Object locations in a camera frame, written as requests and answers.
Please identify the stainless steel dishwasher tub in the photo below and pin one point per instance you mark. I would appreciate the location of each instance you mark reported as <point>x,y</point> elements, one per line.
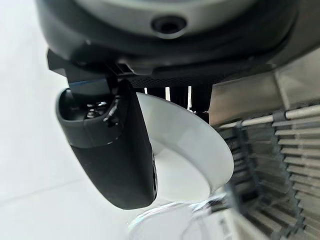
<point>250,100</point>

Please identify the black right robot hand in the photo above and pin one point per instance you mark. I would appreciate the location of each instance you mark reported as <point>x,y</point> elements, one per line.
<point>112,162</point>

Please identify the white ceramic bowl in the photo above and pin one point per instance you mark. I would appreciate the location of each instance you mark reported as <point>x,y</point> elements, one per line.
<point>190,150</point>

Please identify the clear glass dish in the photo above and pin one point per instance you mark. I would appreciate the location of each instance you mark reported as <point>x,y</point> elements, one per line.
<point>165,222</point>

